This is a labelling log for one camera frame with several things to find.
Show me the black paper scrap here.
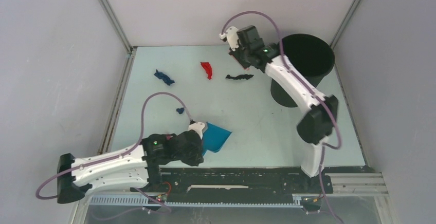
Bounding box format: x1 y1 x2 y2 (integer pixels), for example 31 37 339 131
225 74 254 80

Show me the black plastic trash bin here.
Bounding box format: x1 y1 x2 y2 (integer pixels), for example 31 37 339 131
282 33 335 87

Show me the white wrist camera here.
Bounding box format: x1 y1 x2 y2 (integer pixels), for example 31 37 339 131
188 120 208 139
219 26 239 51

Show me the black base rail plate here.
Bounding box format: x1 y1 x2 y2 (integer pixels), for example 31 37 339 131
142 167 333 203

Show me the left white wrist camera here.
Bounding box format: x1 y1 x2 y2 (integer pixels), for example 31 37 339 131
188 120 208 139

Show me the red paper scrap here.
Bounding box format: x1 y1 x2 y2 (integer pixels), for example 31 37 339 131
200 62 213 80

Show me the white cable duct strip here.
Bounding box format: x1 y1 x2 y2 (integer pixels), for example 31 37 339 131
88 194 303 208

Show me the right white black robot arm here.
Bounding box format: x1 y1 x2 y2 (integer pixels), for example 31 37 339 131
219 25 340 192

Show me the blue plastic dustpan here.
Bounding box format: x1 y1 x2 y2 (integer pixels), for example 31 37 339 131
202 122 232 156

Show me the aluminium corner post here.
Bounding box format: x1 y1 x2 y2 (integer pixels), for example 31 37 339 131
330 0 362 49
86 0 134 53

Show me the pink hand brush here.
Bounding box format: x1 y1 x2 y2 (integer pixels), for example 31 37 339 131
228 50 251 69

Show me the right aluminium corner post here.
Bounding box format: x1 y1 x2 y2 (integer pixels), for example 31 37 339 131
330 0 362 49

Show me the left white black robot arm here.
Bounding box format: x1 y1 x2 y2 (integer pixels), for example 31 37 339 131
57 130 204 204

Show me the left aluminium corner post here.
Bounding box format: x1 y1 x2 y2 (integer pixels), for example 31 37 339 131
86 0 134 53

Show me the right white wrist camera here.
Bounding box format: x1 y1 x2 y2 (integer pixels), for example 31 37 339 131
219 26 239 51

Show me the large dark blue paper scrap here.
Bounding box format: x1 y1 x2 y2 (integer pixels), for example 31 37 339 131
154 69 175 86

